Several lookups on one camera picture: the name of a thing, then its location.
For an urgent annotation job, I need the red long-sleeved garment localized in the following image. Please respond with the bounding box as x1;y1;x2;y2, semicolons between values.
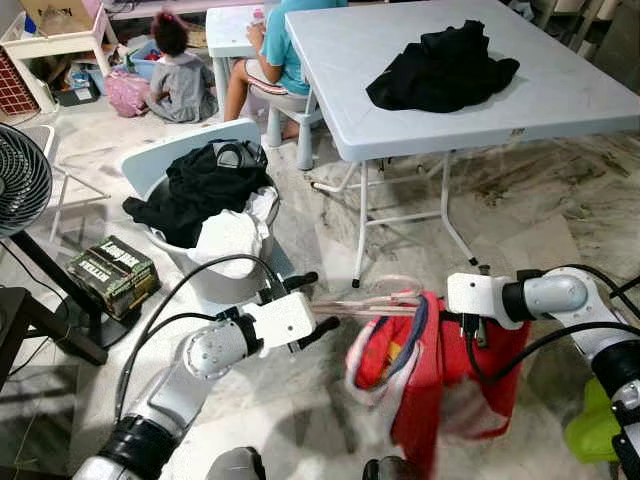
345;290;531;479

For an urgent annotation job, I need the white garment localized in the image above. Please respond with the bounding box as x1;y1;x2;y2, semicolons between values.
195;190;279;266

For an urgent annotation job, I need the white laundry basket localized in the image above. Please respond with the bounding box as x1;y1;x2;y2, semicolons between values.
145;185;281;306

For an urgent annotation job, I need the grey left robot leg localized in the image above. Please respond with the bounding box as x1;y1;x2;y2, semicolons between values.
205;447;266;480

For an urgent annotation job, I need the grey robot leg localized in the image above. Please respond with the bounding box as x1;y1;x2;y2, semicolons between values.
205;447;266;480
362;457;426;480

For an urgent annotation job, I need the lime green object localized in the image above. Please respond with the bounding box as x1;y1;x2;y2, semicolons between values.
565;375;621;463

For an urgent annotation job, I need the grey right robot leg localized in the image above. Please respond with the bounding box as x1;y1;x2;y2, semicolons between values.
362;457;426;480

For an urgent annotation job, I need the pale blue plastic stool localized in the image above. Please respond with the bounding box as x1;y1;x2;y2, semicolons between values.
250;85;326;171

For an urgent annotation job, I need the green and black carton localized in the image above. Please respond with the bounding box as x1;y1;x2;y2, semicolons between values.
67;236;161;321

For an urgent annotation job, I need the pale blue plastic chair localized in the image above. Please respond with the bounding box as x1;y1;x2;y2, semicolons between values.
120;118;296;306

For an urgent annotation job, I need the child in grey dress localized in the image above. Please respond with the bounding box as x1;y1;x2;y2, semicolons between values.
145;10;219;124

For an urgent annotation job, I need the person in teal shirt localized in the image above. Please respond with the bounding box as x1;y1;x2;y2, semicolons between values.
222;0;351;141

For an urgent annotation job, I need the large white folding table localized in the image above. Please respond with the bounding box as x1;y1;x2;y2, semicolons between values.
285;0;640;291

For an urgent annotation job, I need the grey folding chair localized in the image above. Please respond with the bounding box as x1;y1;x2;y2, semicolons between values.
20;125;111;241

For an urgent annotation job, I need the pink backpack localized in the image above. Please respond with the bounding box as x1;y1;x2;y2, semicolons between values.
105;68;151;119

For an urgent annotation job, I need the small white table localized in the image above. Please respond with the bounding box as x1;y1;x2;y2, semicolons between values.
205;5;266;121

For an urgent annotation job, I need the blue plastic bin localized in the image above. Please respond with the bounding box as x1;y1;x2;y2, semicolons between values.
130;40;166;81

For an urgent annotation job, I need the dark wooden side table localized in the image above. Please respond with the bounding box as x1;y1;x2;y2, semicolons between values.
0;285;109;396

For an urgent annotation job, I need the black standing fan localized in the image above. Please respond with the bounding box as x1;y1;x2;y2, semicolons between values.
0;123;136;366

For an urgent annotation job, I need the cream shelf table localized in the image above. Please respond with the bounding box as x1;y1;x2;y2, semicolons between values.
0;5;119;116

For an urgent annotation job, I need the red brick pattern panel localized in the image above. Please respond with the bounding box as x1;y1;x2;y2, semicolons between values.
0;45;41;116

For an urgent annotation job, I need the brown cardboard box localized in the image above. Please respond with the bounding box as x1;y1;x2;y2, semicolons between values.
20;0;101;36

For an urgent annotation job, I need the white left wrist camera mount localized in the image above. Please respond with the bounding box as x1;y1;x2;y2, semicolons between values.
240;290;317;353

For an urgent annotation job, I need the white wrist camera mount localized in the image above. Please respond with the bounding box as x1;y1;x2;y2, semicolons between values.
240;290;317;353
445;272;521;326

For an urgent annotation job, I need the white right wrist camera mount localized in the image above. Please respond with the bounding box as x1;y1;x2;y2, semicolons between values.
445;272;521;326

